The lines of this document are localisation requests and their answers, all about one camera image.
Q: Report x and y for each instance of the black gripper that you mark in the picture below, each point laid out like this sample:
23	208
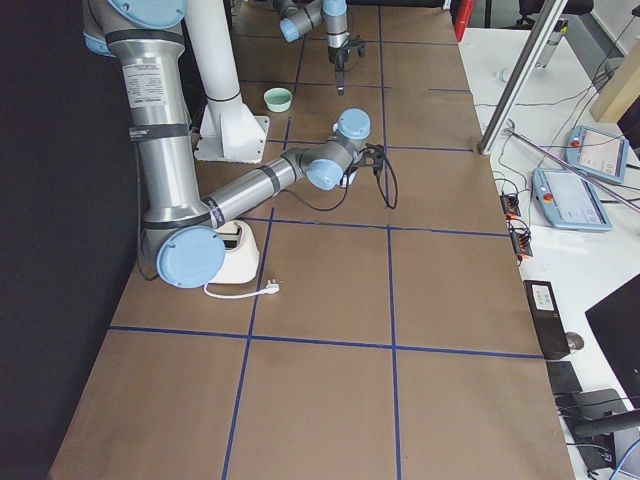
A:
348	175
339	55

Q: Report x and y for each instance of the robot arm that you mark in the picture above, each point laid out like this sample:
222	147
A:
182	229
297	21

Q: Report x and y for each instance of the green bowl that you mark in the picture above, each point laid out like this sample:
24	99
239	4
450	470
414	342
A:
278	99

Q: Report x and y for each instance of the white toaster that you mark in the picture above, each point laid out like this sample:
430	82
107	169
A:
241	258

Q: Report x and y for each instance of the orange black power strip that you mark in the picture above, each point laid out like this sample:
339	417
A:
519	231

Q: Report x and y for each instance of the near teach pendant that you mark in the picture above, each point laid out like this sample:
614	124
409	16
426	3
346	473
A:
569	202

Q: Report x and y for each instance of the teach pendant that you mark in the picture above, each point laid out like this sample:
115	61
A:
597	153
569	202

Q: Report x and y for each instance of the black box with label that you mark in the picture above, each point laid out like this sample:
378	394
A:
546	318

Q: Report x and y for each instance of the far teach pendant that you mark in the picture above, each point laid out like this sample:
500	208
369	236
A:
597	153

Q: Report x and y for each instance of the black monitor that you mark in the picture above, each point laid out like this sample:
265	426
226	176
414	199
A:
614	321

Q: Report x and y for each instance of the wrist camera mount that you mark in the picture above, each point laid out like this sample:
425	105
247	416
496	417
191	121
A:
372	156
355	44

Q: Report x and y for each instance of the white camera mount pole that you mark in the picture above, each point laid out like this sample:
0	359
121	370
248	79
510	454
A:
229	131

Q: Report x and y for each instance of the aluminium frame post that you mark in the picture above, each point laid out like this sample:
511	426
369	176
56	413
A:
536	40

